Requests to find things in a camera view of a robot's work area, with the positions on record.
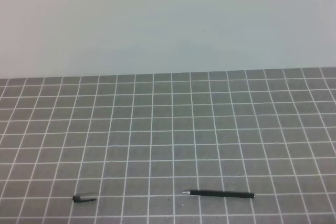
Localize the black pen cap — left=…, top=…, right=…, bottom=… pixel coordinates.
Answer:
left=72, top=193, right=97, bottom=203

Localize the black pen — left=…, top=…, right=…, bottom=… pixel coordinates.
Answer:
left=182, top=189, right=255, bottom=199

